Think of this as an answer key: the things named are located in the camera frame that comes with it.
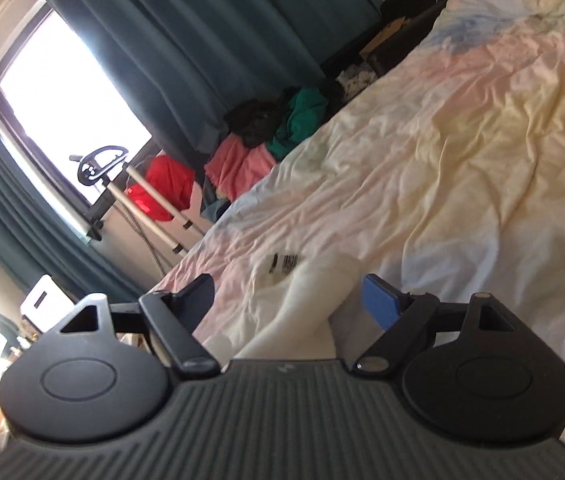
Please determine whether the black clothing pile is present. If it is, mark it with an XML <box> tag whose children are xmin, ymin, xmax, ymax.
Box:
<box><xmin>224</xmin><ymin>87</ymin><xmax>299</xmax><ymax>148</ymax></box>

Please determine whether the pastel tie-dye bed sheet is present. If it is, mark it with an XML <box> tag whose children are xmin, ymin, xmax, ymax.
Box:
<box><xmin>149</xmin><ymin>0</ymin><xmax>565</xmax><ymax>453</ymax></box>

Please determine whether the black armchair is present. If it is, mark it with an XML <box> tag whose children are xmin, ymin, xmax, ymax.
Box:
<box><xmin>320</xmin><ymin>0</ymin><xmax>448</xmax><ymax>80</ymax></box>

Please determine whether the teal curtain left of window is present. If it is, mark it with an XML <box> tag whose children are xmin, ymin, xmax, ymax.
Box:
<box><xmin>0</xmin><ymin>138</ymin><xmax>144</xmax><ymax>302</ymax></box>

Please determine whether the teal curtain right of window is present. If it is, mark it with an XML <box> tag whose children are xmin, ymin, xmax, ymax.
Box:
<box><xmin>46</xmin><ymin>0</ymin><xmax>381</xmax><ymax>171</ymax></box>

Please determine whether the white zip-up jacket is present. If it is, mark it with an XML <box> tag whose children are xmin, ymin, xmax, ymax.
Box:
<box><xmin>203</xmin><ymin>252</ymin><xmax>363</xmax><ymax>366</ymax></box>

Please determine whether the green clothing item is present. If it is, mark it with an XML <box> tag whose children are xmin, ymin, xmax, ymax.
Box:
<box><xmin>266</xmin><ymin>87</ymin><xmax>329</xmax><ymax>162</ymax></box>

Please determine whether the red garment on stand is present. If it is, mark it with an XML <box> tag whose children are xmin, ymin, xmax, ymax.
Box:
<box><xmin>125</xmin><ymin>155</ymin><xmax>194</xmax><ymax>222</ymax></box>

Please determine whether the white air purifier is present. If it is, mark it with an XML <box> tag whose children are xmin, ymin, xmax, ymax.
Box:
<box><xmin>20</xmin><ymin>274</ymin><xmax>75</xmax><ymax>333</ymax></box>

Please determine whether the teal curtain of window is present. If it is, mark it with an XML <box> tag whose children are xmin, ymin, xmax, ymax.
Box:
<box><xmin>46</xmin><ymin>0</ymin><xmax>381</xmax><ymax>171</ymax></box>
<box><xmin>0</xmin><ymin>138</ymin><xmax>144</xmax><ymax>302</ymax></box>

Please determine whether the pink clothing pile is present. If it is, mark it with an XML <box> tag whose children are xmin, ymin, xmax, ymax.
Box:
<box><xmin>204</xmin><ymin>133</ymin><xmax>276</xmax><ymax>202</ymax></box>

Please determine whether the cardboard box on armchair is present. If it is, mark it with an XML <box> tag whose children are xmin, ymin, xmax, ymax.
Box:
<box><xmin>359</xmin><ymin>16</ymin><xmax>409</xmax><ymax>60</ymax></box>

